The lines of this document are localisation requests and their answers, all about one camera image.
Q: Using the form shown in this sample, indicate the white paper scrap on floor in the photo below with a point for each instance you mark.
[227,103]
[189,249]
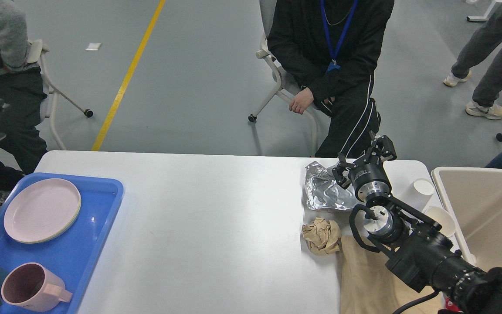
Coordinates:
[93,46]

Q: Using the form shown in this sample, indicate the left white chair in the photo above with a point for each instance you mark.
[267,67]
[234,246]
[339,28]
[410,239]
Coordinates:
[37,55]

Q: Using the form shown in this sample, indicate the crumpled brown paper ball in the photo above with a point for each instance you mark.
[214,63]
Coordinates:
[322,236]

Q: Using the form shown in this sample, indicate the brown paper bag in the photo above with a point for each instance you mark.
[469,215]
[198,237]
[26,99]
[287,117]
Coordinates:
[367,286]

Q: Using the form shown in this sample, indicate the white paper cup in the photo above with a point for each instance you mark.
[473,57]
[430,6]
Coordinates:
[417,194]
[444,218]

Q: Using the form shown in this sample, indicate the person in grey sweater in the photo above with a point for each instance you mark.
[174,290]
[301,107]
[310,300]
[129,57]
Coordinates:
[21,87]

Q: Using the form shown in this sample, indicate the beige plastic bin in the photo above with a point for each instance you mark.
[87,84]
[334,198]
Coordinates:
[474,197]

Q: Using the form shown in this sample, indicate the crumpled aluminium foil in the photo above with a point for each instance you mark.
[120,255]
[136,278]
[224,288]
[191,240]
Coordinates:
[322,191]

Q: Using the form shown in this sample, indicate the pink mug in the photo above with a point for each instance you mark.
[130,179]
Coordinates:
[33,287]

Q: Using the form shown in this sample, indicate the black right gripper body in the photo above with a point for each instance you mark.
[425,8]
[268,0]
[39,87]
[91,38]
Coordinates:
[368,177]

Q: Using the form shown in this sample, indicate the person in black tracksuit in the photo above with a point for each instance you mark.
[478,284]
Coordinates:
[331,48]

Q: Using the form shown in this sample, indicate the standing person grey trousers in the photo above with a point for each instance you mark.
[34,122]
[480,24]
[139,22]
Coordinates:
[482,43]

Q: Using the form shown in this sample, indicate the white office chair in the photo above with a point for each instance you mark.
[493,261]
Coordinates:
[285,85]

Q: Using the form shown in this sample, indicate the pink plate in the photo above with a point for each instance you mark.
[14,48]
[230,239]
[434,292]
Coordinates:
[48,193]

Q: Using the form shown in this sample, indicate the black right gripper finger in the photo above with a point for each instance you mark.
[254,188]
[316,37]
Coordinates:
[341,171]
[381,149]

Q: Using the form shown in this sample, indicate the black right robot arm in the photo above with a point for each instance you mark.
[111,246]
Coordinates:
[418,253]

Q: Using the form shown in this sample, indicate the yellow plate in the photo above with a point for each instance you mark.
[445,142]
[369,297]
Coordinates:
[36,226]

